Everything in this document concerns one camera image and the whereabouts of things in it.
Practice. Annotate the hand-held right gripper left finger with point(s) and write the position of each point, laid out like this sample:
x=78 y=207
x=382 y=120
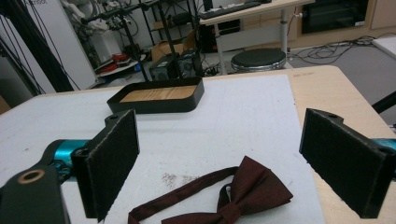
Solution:
x=107 y=165

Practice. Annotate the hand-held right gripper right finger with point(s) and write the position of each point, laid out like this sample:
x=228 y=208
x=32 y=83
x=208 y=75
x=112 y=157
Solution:
x=345 y=158

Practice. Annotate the black tray with wooden bottom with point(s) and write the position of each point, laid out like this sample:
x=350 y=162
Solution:
x=158 y=96

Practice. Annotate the dark red bow tie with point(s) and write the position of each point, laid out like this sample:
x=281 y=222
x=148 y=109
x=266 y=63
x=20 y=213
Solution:
x=230 y=196

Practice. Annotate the white table mat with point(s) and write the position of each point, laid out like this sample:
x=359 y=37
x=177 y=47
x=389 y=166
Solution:
x=186 y=137

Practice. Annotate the black computer case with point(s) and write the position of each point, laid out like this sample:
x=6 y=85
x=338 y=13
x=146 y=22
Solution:
x=176 y=67

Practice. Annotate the white board panel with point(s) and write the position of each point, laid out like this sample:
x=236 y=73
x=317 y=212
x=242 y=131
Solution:
x=59 y=43

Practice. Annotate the round black stool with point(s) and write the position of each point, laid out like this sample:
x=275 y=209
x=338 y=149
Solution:
x=258 y=59

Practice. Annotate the cardboard box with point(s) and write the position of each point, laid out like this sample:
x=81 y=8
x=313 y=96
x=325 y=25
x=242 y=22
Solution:
x=169 y=48

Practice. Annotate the black tripod stand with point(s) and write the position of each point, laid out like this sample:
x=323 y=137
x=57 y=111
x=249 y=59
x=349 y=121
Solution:
x=146 y=37

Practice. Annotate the black oven cabinet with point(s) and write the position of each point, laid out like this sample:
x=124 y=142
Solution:
x=334 y=15

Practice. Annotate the light wooden desk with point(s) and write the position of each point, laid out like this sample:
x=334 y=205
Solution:
x=249 y=21

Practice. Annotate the black keyboard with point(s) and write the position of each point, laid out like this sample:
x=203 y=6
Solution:
x=229 y=10

